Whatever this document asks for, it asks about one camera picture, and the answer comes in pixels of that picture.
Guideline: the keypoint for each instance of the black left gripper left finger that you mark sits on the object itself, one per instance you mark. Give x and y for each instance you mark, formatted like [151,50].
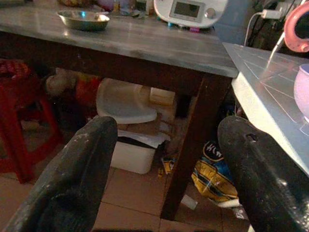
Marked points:
[72,174]

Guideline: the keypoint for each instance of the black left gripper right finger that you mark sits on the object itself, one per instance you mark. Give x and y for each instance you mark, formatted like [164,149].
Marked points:
[263,183]

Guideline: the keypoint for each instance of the yellow and blue bag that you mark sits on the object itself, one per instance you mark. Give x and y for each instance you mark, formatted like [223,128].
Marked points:
[212,178]

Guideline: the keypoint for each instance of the white plastic bin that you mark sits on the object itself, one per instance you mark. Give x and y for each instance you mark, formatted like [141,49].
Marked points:
[135,157]

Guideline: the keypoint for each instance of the red plastic stool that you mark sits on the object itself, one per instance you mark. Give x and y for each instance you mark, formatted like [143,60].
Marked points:
[14,120]

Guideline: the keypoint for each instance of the white plastic seat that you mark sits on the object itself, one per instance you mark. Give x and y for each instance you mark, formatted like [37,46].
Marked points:
[120,106]

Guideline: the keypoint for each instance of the white folding table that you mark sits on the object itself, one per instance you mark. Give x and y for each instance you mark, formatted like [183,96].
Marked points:
[270,87]

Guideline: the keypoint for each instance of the pale lilac cup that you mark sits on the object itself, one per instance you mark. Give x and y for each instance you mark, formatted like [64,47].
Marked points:
[303,94]

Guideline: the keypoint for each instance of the cream cardboard box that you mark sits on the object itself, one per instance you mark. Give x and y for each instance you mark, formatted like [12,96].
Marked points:
[161,96]

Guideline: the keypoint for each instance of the dark wooden table grey top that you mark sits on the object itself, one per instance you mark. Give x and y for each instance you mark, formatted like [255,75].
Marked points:
[149,46]

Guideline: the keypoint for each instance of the round steel bowl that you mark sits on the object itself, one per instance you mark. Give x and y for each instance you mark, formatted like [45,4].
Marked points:
[83,21]

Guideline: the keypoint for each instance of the white charger plug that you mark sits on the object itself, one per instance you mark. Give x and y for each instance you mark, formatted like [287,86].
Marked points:
[271,14]

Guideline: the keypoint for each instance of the white kitchen appliance with display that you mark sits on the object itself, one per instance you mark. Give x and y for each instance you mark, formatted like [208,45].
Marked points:
[188,12]

